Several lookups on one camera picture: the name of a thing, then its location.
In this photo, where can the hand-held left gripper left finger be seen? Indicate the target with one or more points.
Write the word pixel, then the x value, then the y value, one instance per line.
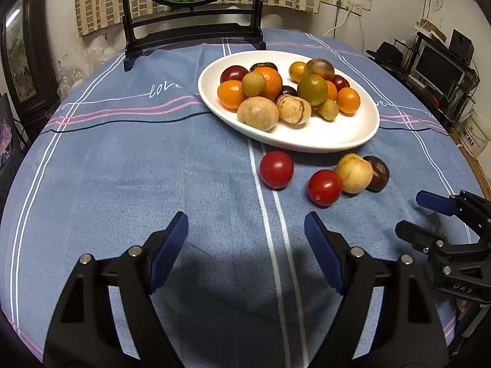
pixel 168 249

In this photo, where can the green-brown plum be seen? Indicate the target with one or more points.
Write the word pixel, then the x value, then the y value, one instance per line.
pixel 312 89

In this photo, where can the yellow-green longan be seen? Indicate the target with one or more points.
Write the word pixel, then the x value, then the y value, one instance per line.
pixel 328 109
pixel 254 83

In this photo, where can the computer monitor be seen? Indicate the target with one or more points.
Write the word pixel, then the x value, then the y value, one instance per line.
pixel 437 67

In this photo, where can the brownish tan passion fruit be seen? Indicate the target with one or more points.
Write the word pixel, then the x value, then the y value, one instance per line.
pixel 320 67

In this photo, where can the small dark red plum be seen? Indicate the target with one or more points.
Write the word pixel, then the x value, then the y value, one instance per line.
pixel 341 82

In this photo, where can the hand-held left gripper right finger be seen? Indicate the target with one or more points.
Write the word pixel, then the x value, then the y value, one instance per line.
pixel 324 253

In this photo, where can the smooth orange tomato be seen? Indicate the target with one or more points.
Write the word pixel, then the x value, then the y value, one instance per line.
pixel 231 94
pixel 332 91

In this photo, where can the white bucket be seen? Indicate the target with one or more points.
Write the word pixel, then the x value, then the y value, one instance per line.
pixel 475 132

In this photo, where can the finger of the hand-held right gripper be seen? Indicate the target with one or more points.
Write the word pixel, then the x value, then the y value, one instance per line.
pixel 412 234
pixel 433 201

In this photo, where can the pale spotted guava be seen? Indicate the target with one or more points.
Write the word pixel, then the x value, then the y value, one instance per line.
pixel 293 110

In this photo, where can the white power strip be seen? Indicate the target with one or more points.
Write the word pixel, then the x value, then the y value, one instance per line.
pixel 355 9

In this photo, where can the dark brown water chestnut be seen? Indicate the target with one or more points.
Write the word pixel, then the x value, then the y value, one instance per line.
pixel 379 174
pixel 264 65

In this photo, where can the small orange mandarin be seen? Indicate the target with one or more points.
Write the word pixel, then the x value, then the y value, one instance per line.
pixel 348 99

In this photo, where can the dark wood framed painting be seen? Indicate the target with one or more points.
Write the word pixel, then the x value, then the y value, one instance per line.
pixel 17 46

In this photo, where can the large dark red plum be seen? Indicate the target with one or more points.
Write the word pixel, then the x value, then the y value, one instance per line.
pixel 232 73

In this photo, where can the large orange mandarin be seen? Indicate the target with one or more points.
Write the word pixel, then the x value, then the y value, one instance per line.
pixel 273 82

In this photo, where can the black hat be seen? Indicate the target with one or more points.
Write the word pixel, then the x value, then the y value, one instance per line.
pixel 385 51

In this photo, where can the clear plastic bag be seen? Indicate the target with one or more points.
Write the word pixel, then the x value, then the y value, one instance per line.
pixel 71 78

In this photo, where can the blue striped tablecloth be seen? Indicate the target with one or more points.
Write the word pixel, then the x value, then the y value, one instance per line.
pixel 134 161

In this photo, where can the striped beige curtain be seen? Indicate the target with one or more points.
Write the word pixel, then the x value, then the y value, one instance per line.
pixel 99 0

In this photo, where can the large tan passion fruit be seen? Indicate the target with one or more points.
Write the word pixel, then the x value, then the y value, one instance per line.
pixel 257 113

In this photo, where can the dark purple grape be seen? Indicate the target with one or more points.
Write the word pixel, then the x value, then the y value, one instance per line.
pixel 287 90

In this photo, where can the black speaker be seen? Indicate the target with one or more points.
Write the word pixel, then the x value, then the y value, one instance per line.
pixel 460 44

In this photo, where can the white oval plate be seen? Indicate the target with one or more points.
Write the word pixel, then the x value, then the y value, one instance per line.
pixel 337 134

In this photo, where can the pale yellow guava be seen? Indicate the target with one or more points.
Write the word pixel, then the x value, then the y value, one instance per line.
pixel 353 172

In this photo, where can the red cherry tomato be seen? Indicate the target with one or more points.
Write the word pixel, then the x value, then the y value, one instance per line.
pixel 277 169
pixel 325 187

